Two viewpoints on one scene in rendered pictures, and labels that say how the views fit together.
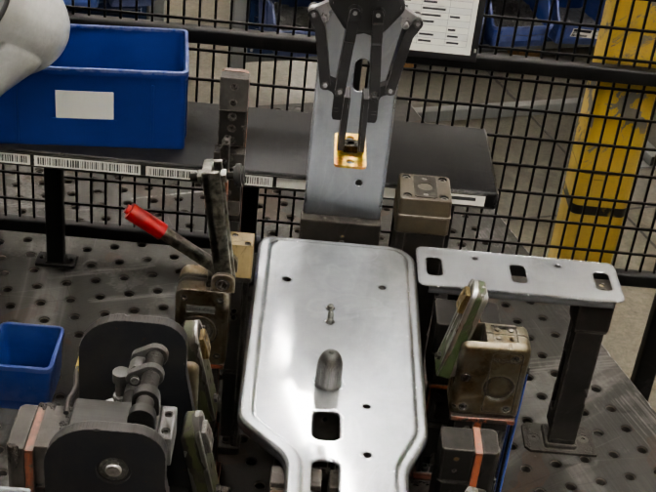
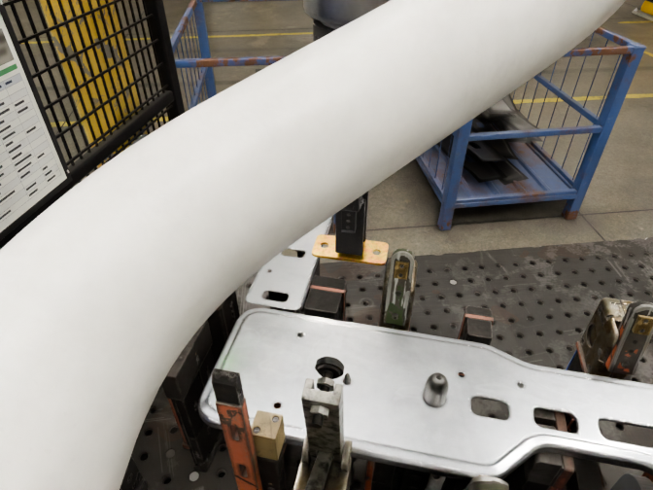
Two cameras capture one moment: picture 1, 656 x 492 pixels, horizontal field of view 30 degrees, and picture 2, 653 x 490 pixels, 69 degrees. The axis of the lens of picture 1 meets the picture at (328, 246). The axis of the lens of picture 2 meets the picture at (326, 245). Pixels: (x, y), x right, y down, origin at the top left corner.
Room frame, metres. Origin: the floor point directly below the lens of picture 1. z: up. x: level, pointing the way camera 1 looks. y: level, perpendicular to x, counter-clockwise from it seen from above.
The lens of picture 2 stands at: (1.22, 0.39, 1.60)
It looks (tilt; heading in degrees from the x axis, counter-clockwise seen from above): 39 degrees down; 284
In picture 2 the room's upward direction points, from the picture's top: straight up
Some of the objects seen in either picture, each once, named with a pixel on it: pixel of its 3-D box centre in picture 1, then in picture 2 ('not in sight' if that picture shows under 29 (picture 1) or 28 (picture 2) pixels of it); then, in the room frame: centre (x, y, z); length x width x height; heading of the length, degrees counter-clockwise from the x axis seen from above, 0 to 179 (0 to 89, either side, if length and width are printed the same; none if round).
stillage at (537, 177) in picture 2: not in sight; (485, 100); (0.98, -2.47, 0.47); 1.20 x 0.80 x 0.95; 112
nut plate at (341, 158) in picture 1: (350, 146); (350, 246); (1.29, -0.01, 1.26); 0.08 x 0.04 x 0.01; 3
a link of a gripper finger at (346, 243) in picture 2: (344, 118); (350, 227); (1.29, 0.00, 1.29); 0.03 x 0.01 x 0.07; 3
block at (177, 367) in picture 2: (331, 299); (199, 399); (1.56, -0.01, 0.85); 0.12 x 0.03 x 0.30; 92
